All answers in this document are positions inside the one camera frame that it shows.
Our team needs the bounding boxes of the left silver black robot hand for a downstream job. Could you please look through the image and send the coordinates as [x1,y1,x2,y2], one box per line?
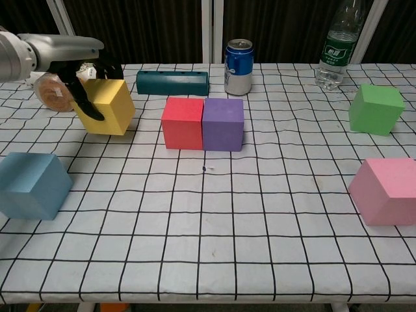
[32,33,125,122]

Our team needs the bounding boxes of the yellow foam cube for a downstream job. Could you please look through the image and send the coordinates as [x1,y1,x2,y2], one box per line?
[71,79,137,137]

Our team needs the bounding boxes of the red foam cube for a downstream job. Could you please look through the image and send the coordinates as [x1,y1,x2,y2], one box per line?
[161,96,205,150]

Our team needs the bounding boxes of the light blue foam cube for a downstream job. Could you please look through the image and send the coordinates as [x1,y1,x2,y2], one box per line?
[0,151,74,221]

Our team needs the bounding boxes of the purple foam cube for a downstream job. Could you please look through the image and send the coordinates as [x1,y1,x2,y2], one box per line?
[201,97,245,153]

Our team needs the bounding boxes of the green foam cube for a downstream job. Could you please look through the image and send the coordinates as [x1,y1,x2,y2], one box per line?
[348,83,406,137]

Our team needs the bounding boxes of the pink foam cube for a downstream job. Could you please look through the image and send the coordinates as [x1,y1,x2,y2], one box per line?
[348,157,416,227]

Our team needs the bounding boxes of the white yellow-capped drink bottle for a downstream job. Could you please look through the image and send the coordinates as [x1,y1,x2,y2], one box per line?
[25,63,98,88]

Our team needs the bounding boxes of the clear jar of brown snacks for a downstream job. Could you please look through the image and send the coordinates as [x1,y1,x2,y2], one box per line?
[34,73,77,113]

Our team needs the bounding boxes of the dark brown pleated curtain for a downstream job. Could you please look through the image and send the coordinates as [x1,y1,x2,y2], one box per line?
[63,0,204,65]
[370,0,416,64]
[0,0,62,36]
[223,0,374,64]

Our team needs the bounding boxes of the dark teal block with holes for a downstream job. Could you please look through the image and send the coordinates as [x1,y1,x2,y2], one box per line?
[135,70,210,96]

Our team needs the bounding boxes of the blue silver soda can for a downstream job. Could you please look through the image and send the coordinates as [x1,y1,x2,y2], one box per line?
[224,38,254,96]

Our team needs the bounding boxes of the white black-grid tablecloth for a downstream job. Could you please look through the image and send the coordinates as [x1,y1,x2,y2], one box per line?
[0,62,416,305]

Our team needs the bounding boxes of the clear green-label water bottle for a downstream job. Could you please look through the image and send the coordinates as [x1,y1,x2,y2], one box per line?
[314,0,363,91]

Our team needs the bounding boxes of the grey metal partition post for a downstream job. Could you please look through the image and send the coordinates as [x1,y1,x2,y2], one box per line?
[200,0,225,65]
[352,0,389,64]
[45,0,77,37]

